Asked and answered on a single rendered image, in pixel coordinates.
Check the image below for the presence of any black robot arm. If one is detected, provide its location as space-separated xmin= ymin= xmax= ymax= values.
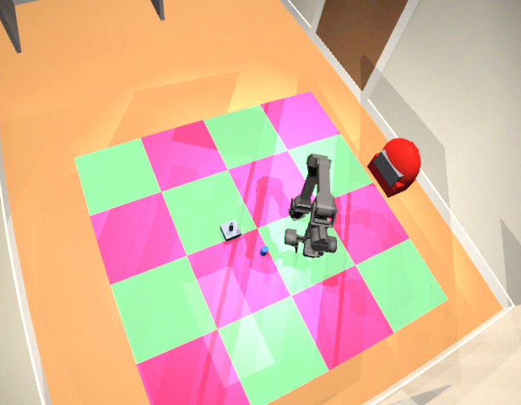
xmin=288 ymin=153 xmax=337 ymax=259

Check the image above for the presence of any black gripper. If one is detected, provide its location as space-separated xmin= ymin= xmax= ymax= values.
xmin=284 ymin=226 xmax=337 ymax=254

